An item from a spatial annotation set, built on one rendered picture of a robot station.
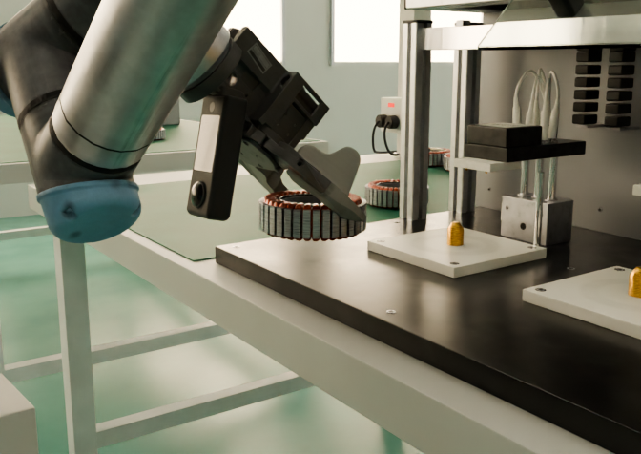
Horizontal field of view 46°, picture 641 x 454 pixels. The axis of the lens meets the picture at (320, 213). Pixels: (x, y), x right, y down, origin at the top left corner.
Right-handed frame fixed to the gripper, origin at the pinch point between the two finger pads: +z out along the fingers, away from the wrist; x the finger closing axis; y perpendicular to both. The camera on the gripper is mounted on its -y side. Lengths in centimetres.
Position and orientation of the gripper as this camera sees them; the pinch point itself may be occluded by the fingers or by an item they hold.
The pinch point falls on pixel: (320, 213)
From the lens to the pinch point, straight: 78.5
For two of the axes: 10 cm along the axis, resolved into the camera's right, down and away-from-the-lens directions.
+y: 5.7, -7.9, 2.4
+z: 6.0, 6.0, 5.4
